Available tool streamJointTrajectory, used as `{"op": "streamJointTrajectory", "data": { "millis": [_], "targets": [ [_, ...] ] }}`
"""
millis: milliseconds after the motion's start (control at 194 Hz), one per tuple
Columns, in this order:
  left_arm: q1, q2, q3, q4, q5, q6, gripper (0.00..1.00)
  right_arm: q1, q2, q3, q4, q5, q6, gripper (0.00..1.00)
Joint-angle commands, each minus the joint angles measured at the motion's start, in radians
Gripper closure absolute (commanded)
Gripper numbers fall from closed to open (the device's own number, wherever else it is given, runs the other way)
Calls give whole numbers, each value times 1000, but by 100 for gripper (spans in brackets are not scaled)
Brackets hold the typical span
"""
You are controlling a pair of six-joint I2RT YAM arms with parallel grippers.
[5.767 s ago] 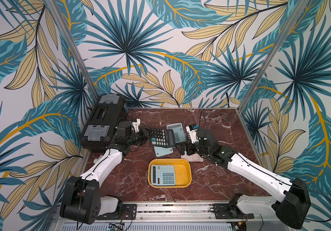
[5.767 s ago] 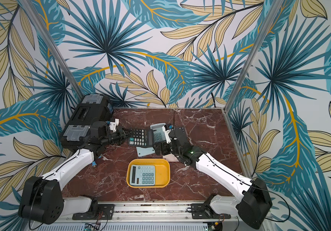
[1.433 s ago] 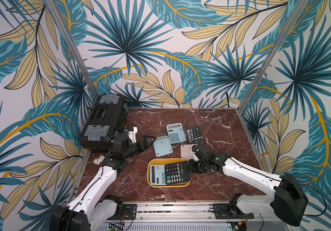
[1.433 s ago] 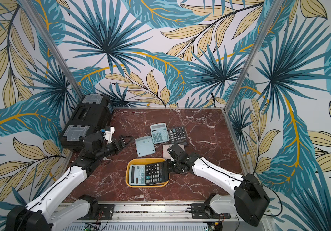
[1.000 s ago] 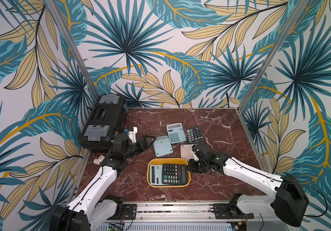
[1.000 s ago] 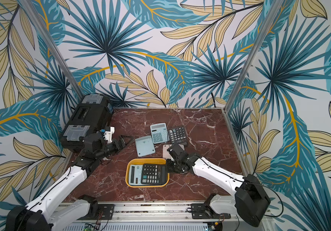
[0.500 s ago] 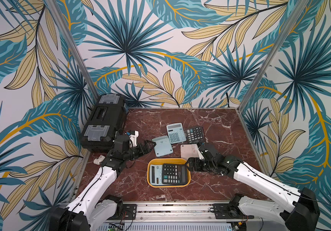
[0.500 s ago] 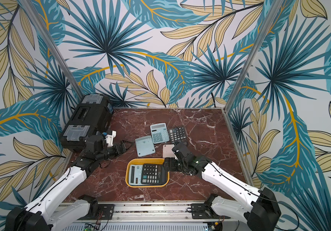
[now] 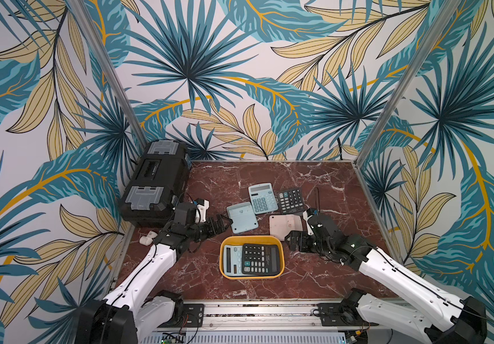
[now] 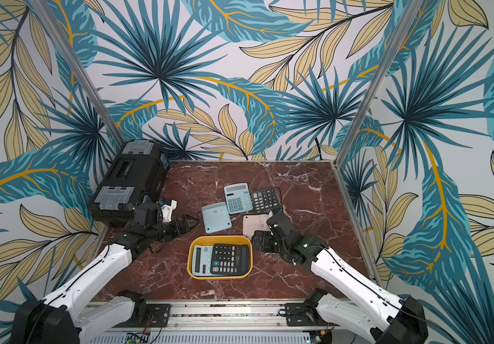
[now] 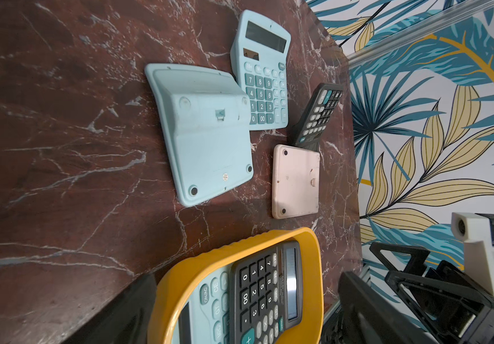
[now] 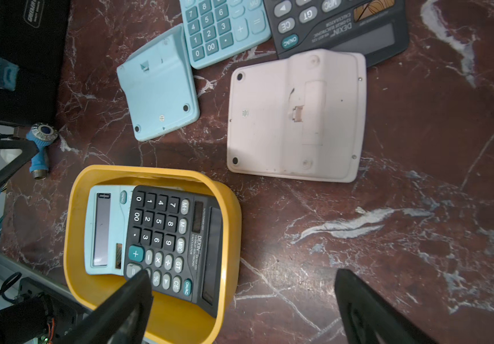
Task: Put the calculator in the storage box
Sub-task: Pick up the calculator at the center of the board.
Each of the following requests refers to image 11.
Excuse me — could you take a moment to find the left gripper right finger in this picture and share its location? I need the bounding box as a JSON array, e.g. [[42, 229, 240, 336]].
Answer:
[[339, 272, 434, 344]]

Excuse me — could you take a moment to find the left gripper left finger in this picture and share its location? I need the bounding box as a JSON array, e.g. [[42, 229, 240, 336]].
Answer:
[[64, 274, 157, 343]]

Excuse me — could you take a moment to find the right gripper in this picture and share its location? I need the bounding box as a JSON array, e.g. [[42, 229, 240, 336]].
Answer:
[[370, 242, 494, 343]]

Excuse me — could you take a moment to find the light blue calculator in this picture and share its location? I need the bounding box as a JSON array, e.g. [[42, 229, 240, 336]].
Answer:
[[172, 265, 231, 343]]

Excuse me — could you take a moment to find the black calculator face down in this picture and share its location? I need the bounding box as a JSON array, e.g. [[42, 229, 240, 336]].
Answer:
[[224, 239, 303, 343]]

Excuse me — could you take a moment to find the light blue calculator face up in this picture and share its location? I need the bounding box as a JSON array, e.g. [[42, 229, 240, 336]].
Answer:
[[231, 10, 291, 130]]

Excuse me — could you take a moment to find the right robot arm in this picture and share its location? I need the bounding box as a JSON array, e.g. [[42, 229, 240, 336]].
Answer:
[[370, 242, 494, 343]]

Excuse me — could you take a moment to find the yellow plastic storage tray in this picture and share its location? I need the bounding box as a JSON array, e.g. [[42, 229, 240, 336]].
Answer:
[[147, 227, 324, 343]]

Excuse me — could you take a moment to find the pink calculator face down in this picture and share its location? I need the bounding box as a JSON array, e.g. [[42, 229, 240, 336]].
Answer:
[[271, 144, 320, 219]]

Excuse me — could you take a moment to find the black calculator with grey keys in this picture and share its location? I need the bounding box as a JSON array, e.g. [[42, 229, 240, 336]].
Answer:
[[288, 83, 343, 152]]

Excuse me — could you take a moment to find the light blue calculator face down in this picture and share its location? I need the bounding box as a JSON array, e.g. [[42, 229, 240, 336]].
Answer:
[[145, 63, 254, 207]]

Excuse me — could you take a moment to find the right aluminium frame post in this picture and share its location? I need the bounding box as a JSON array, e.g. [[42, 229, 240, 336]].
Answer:
[[347, 0, 494, 68]]

